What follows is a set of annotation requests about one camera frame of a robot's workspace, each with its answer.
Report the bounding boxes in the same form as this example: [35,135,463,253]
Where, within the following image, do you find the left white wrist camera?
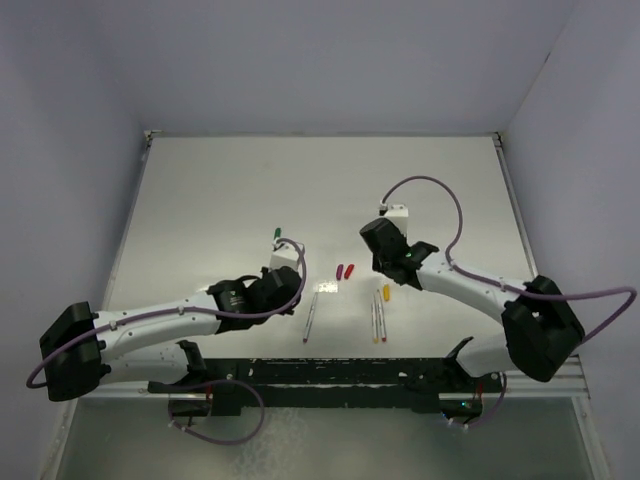
[269,240,301,270]

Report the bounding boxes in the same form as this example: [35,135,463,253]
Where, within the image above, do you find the purple marker pen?
[302,292,319,344]

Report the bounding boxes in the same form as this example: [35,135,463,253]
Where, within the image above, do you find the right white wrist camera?
[379,202,409,236]

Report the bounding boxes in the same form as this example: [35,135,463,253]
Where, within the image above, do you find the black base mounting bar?
[148,341,503,418]

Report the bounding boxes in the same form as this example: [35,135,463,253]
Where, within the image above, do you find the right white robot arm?
[359,217,585,391]

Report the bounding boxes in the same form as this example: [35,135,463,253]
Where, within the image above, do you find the red marker pen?
[377,290,387,342]

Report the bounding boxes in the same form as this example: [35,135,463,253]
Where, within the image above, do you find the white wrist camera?
[269,240,301,270]
[379,202,409,236]

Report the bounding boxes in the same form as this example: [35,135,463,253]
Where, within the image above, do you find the yellow marker pen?
[371,294,380,344]

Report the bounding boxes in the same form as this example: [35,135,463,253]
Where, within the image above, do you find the red pen cap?
[343,264,355,280]

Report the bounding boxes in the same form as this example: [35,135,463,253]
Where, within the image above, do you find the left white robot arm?
[27,266,307,402]

